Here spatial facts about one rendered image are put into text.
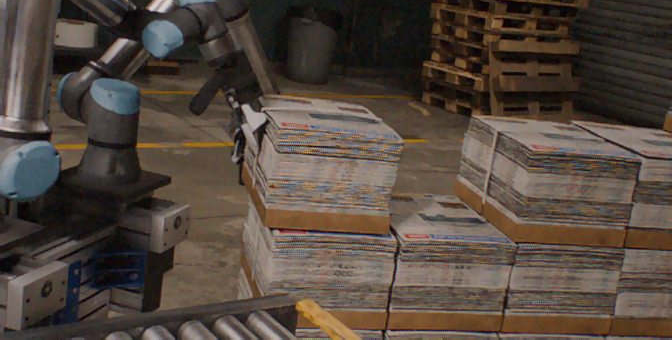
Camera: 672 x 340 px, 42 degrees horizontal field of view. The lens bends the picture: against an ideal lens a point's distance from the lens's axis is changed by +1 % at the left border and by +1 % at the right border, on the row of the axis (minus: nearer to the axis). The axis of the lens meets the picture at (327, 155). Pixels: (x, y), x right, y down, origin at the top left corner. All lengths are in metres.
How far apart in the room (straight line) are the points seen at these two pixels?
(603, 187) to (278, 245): 0.78
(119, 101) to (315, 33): 6.93
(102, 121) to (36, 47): 0.56
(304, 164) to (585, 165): 0.67
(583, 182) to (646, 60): 7.73
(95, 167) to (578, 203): 1.14
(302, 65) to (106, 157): 7.00
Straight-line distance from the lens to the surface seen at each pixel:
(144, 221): 2.11
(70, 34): 7.89
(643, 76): 9.83
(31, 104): 1.61
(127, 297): 2.19
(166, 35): 1.83
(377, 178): 1.91
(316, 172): 1.87
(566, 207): 2.12
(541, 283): 2.17
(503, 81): 8.16
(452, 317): 2.10
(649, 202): 2.24
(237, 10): 2.27
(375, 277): 1.98
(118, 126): 2.12
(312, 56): 9.02
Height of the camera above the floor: 1.45
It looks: 14 degrees down
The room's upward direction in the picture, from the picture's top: 8 degrees clockwise
